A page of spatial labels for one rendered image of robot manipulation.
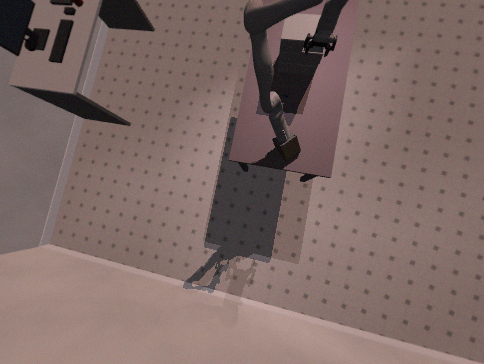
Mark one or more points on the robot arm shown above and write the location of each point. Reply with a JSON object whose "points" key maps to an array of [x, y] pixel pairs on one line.
{"points": [[257, 19]]}

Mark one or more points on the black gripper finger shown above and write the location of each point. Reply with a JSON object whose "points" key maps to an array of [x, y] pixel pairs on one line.
{"points": [[328, 47], [310, 44]]}

